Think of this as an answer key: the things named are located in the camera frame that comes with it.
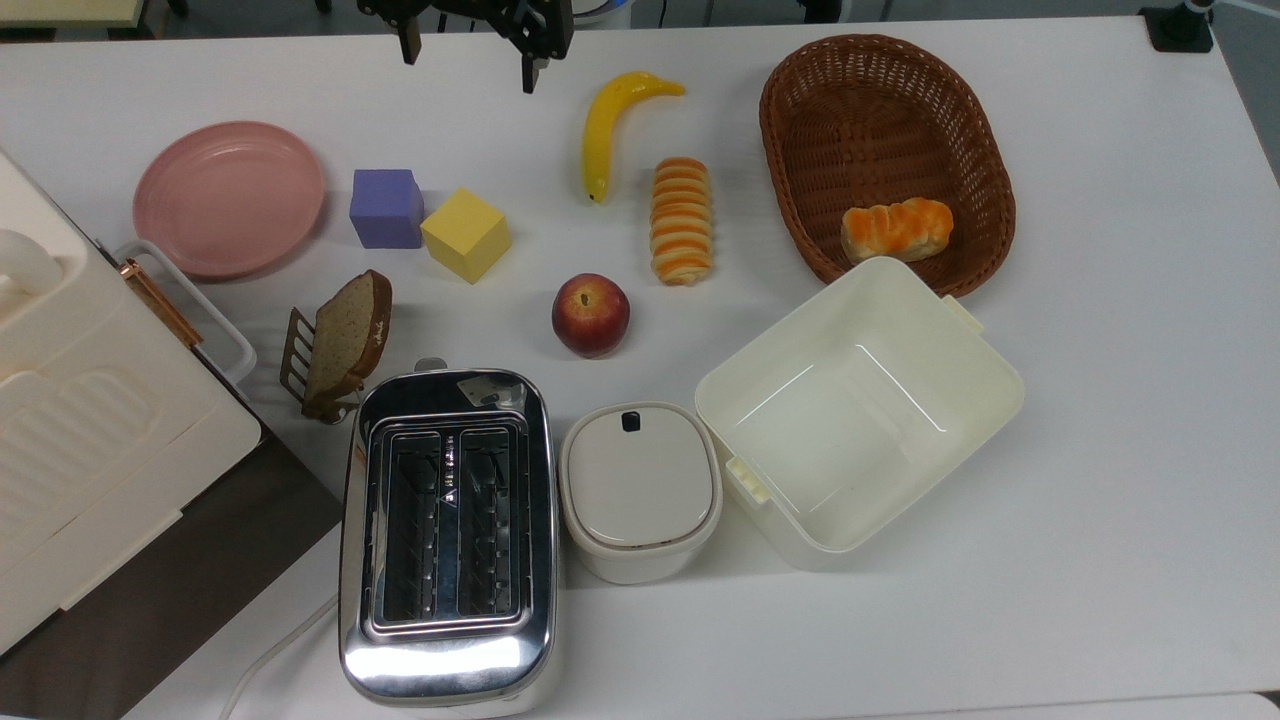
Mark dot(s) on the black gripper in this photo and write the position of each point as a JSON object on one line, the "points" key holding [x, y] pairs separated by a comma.
{"points": [[540, 20]]}

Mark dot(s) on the long striped bread roll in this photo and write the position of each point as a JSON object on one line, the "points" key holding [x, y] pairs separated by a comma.
{"points": [[682, 222]]}

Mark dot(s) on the brown bread slice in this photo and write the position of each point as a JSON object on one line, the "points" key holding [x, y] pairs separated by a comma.
{"points": [[345, 340]]}

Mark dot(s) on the brown wicker basket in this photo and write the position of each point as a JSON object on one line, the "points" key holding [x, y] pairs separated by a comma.
{"points": [[870, 130]]}

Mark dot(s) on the short orange bread roll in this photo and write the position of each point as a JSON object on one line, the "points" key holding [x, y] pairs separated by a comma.
{"points": [[896, 230]]}

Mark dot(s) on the yellow toy banana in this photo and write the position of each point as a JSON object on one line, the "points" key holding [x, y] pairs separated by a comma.
{"points": [[606, 125]]}

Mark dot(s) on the purple foam cube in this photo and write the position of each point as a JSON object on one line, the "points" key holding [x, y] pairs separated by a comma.
{"points": [[386, 208]]}

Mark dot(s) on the yellow foam cube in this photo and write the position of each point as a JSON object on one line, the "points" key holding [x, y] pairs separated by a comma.
{"points": [[466, 235]]}

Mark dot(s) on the pink round plate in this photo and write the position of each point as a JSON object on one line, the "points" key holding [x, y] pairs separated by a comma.
{"points": [[228, 198]]}

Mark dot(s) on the red apple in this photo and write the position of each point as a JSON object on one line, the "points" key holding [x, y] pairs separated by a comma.
{"points": [[590, 316]]}

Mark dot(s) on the bronze metal toast rack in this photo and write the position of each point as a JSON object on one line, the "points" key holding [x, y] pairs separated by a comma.
{"points": [[294, 355]]}

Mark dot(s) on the light wooden desk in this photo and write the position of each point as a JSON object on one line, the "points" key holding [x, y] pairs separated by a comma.
{"points": [[60, 10]]}

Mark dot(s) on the small white lidded bin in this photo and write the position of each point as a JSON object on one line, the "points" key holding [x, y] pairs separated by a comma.
{"points": [[640, 490]]}

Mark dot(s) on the cream square plastic container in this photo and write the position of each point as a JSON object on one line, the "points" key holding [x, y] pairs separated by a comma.
{"points": [[860, 420]]}

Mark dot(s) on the cream toy cabinet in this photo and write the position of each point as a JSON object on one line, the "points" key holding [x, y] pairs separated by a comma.
{"points": [[90, 430]]}

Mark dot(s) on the chrome cream toaster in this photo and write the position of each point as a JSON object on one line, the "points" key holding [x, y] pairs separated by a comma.
{"points": [[448, 655]]}

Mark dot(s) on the black stand base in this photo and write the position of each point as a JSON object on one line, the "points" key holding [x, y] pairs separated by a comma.
{"points": [[1178, 28]]}

